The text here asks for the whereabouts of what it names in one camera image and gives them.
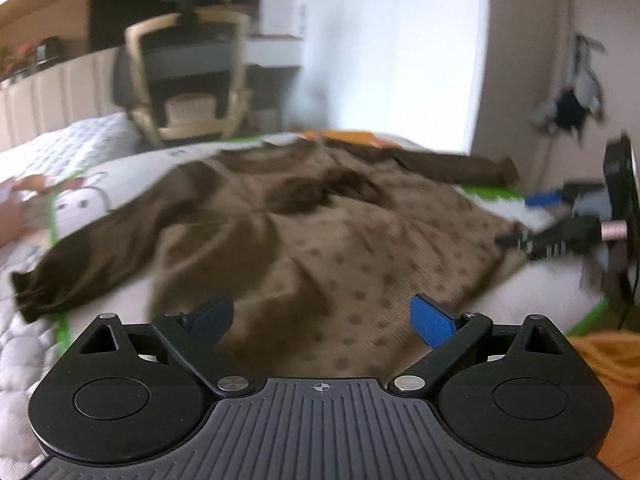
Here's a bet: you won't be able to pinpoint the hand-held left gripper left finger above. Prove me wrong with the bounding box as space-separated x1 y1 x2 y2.
75 295 254 397

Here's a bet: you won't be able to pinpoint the hanging grey and dark clothes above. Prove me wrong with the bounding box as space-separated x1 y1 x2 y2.
530 33 609 147

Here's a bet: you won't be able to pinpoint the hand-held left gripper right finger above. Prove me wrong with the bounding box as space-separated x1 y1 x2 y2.
387 295 572 397

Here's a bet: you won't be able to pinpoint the potted plants on shelf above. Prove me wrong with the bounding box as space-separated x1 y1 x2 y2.
0 36 66 81

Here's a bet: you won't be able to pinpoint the beige padded headboard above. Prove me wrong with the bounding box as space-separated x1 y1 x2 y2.
0 48 132 152

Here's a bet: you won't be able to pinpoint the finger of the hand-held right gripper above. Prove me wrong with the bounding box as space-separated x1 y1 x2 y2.
524 181 608 209
496 216 608 262

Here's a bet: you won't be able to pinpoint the brown dotted sweater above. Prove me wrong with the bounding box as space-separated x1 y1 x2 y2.
10 137 522 377

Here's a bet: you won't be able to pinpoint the orange cloth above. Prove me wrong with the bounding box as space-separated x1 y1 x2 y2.
569 331 640 480

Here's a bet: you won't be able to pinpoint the printed blanket with green border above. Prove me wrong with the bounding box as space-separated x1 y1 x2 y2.
0 130 611 361

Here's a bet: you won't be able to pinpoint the beige office chair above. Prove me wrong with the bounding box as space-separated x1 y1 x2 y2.
113 12 254 148

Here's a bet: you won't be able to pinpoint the white quilted bedcover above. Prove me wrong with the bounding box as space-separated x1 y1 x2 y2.
0 112 141 466

